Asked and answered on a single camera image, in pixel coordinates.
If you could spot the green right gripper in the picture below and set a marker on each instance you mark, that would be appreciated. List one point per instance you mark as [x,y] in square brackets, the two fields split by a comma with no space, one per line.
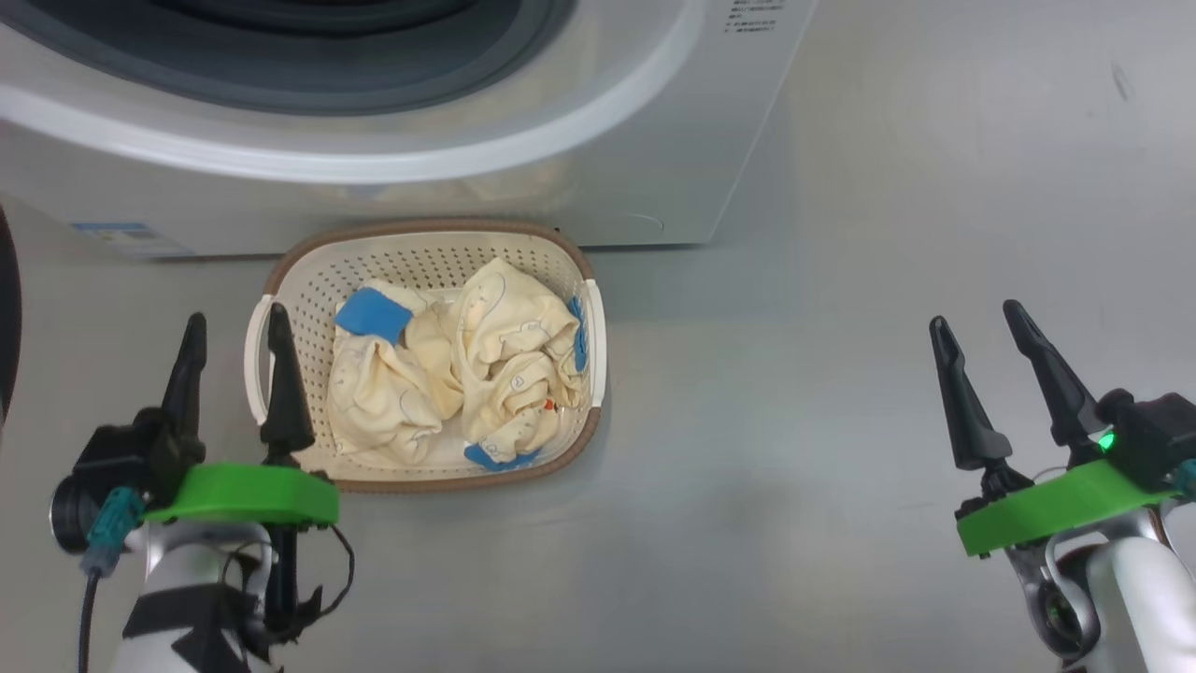
[1056,505]

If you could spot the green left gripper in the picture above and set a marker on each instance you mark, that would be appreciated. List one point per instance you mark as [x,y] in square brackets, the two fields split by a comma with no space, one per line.
[252,494]

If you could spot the cream and blue clothes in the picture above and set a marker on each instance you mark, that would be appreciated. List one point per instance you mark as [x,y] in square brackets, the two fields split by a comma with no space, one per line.
[505,355]

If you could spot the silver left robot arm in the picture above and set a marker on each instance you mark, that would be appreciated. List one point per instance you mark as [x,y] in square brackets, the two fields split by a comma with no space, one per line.
[187,561]

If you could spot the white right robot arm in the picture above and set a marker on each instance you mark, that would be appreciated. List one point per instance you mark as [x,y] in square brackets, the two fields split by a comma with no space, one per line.
[1140,598]

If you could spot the cream perforated laundry basket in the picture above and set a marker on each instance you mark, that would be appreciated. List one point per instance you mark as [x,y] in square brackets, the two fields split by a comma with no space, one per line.
[308,271]

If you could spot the grey rubber door gasket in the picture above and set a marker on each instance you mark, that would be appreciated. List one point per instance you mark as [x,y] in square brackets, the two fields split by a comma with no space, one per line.
[280,65]

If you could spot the white washing machine body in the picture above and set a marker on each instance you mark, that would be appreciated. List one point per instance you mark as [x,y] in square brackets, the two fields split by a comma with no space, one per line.
[561,159]

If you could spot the blue energy label sticker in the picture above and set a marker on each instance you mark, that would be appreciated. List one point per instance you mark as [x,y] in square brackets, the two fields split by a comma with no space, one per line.
[131,240]

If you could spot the printed instruction text label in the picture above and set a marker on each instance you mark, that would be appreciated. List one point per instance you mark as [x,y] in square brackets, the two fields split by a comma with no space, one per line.
[752,17]

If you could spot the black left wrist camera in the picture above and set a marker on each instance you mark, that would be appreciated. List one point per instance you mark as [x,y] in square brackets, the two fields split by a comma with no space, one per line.
[121,449]

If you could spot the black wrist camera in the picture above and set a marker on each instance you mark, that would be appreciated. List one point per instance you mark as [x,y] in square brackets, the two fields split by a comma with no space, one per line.
[1154,435]
[121,449]

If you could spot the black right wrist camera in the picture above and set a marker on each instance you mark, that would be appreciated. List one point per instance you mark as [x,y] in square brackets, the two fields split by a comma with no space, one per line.
[1154,435]

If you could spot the teal left camera connector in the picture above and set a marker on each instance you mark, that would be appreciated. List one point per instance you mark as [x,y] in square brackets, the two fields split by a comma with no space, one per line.
[112,523]

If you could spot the teal camera connector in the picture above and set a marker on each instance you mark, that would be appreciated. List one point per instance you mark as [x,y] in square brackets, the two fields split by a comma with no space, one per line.
[112,523]
[1188,477]

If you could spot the teal right camera connector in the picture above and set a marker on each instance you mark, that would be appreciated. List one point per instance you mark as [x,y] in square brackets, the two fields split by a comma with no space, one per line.
[1188,477]

